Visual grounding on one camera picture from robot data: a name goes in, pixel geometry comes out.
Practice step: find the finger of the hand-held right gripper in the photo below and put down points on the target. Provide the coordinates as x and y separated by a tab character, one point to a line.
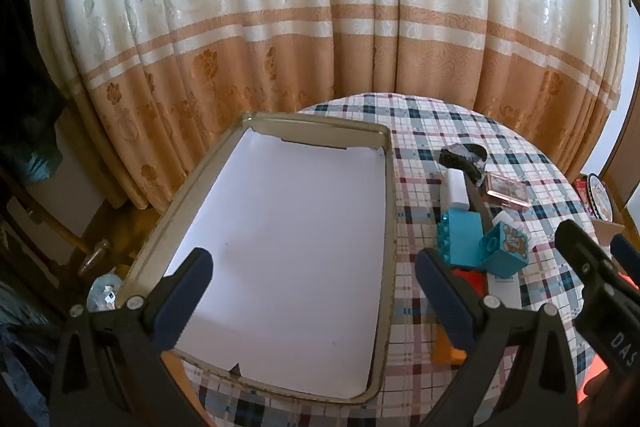
627	254
582	257

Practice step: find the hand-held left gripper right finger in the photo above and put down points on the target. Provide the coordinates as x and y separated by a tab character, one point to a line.
445	302

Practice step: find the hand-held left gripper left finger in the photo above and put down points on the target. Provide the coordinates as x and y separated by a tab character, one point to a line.
184	299

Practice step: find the red building block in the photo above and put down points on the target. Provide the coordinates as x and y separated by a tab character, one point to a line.
472	282

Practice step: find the orange building block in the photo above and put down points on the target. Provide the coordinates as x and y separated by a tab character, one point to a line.
445	352

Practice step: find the large teal building block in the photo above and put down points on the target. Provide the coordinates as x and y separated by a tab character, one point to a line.
462	237

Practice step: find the teal bear print cube block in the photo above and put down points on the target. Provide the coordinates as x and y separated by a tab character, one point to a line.
505	257

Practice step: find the pink rectangular case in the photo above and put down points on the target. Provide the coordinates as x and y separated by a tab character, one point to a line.
507	189

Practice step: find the white rectangular box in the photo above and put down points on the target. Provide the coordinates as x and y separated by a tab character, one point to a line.
454	189

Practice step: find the black grey stone object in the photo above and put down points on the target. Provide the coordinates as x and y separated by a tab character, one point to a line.
462	157

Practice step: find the gold metal tray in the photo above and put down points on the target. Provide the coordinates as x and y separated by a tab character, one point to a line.
310	129

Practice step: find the cardboard box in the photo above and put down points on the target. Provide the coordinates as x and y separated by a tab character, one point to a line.
609	232

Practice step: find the decorated round plate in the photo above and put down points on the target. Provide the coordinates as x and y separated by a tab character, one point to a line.
600	202

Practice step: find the red box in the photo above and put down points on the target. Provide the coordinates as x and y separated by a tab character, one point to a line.
580	191

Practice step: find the brown wooden door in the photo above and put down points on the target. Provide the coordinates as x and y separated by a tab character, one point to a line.
632	177

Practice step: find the clear plastic bag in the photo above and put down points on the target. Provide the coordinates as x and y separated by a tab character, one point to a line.
102	293

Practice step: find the wooden furniture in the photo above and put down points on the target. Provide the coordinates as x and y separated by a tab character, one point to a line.
30	232

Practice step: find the cream and orange floral curtain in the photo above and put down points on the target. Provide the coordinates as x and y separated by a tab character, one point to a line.
300	7

